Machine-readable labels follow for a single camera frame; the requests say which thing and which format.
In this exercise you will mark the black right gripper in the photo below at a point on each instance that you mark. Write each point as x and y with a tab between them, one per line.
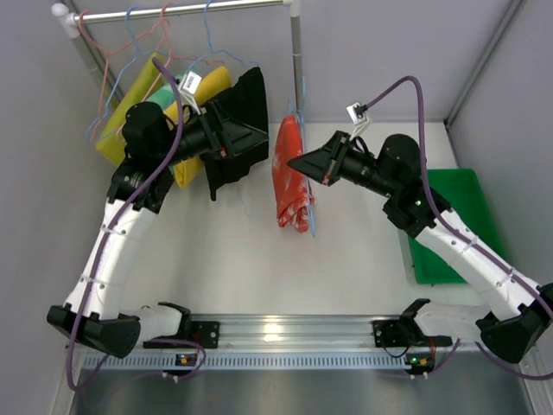
335	156

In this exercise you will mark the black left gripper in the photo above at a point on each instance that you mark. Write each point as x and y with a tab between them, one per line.
218	136

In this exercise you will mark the red white patterned trousers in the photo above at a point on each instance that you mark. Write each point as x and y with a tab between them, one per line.
289	185

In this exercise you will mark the black trousers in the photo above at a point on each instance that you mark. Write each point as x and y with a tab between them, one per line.
249	89

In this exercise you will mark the blue wire hanger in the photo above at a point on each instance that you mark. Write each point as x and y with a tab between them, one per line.
94	132
307	194
211	50

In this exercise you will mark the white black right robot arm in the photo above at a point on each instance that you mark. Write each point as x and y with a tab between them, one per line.
516	310

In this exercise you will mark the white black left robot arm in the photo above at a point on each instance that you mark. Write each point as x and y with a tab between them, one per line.
135	197

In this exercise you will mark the green white patterned trousers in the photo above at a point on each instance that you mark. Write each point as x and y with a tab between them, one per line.
164	97

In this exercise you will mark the silver white clothes rack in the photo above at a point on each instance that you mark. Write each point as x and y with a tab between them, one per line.
61	12

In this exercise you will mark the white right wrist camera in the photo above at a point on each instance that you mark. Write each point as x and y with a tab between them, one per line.
359	117

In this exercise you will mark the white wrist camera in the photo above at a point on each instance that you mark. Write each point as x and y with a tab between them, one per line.
187	89
359	117

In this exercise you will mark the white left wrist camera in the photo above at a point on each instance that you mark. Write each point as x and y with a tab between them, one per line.
187	89

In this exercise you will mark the pink wire hanger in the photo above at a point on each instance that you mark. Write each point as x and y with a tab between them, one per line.
139	76
97	60

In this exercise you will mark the aluminium mounting rail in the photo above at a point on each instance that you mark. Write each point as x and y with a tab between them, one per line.
276	330

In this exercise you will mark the grey slotted cable duct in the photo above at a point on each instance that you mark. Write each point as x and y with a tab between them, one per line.
173	361

